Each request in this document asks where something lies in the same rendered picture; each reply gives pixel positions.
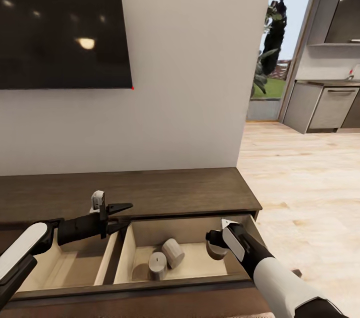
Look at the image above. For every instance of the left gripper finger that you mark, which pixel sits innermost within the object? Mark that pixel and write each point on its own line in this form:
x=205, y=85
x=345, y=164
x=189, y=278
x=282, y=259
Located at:
x=115, y=208
x=112, y=228

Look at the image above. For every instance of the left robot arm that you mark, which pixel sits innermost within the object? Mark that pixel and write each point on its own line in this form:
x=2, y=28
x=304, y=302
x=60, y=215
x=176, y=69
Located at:
x=18, y=260

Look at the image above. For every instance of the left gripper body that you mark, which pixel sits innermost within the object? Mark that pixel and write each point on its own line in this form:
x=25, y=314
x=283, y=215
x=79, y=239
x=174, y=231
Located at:
x=91, y=225

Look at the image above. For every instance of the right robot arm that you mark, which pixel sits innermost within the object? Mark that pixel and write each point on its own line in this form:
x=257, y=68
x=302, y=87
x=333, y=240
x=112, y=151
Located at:
x=286, y=294

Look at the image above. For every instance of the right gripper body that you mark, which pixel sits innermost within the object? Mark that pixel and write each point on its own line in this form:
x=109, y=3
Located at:
x=216, y=238

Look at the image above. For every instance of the pillar candle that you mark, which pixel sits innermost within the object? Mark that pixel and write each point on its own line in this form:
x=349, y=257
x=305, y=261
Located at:
x=173, y=252
x=157, y=266
x=216, y=252

